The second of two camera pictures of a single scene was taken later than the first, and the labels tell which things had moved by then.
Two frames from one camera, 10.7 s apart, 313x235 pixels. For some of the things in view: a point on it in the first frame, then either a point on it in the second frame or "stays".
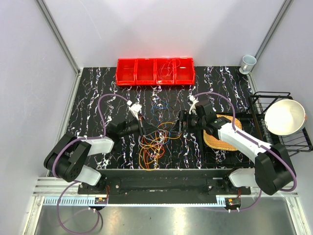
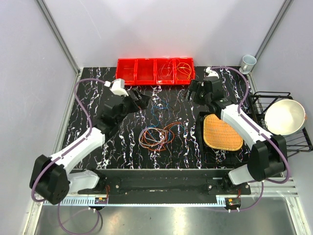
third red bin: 165,71 stays
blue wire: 159,107 stays
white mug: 248,63 stays
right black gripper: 184,116 → 195,86
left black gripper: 145,128 → 141,104
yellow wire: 149,145 → 185,67
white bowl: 285,117 stays
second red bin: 145,73 stays
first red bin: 126,72 stays
